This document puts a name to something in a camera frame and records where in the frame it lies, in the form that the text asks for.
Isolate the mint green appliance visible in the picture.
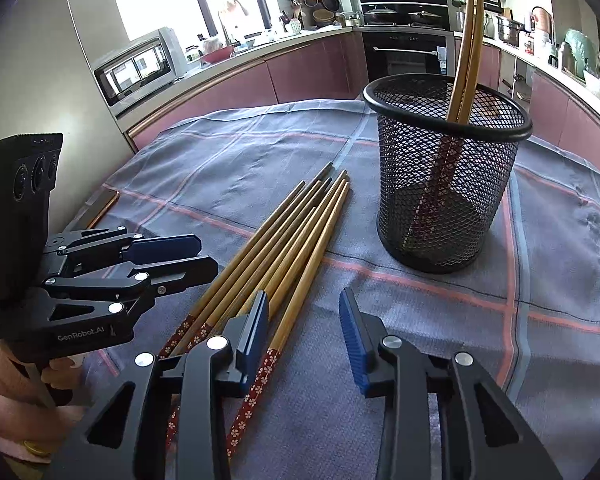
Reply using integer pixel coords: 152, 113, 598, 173
562, 29, 600, 77

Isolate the white countertop oven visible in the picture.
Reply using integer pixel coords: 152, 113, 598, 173
92, 26, 190, 109

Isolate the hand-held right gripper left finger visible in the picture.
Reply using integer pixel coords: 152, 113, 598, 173
47, 290, 271, 480

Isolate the black mesh utensil holder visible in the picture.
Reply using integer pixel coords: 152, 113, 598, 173
362, 74, 533, 275

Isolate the blue-grey checked tablecloth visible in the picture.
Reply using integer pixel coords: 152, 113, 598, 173
62, 99, 600, 480

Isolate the black wok with lid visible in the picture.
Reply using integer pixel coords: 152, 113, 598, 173
364, 5, 400, 24

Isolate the red-patterned wooden chopstick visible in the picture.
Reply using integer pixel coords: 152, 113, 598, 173
420, 0, 485, 246
410, 0, 478, 246

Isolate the steel stock pot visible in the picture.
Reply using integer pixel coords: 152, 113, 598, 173
496, 16, 526, 47

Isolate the person's left hand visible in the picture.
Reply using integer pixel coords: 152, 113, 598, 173
0, 347, 88, 461

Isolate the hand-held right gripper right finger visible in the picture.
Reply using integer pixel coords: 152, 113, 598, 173
338, 287, 565, 480

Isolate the bunch of wooden chopsticks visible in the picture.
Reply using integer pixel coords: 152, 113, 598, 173
157, 161, 352, 458

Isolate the black built-in oven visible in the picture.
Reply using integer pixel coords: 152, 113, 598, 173
362, 30, 456, 101

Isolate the pink bowl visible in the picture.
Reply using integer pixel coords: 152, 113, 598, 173
200, 44, 237, 64

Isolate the pink kettle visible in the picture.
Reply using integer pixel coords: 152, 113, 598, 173
530, 6, 555, 36

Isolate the black pan with glass lid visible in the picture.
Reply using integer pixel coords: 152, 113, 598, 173
407, 9, 443, 25

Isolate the pink base cabinet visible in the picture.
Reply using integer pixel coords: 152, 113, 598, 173
480, 40, 600, 181
125, 30, 365, 153

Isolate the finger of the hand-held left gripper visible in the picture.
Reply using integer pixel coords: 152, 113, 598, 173
44, 226, 203, 275
42, 256, 220, 322

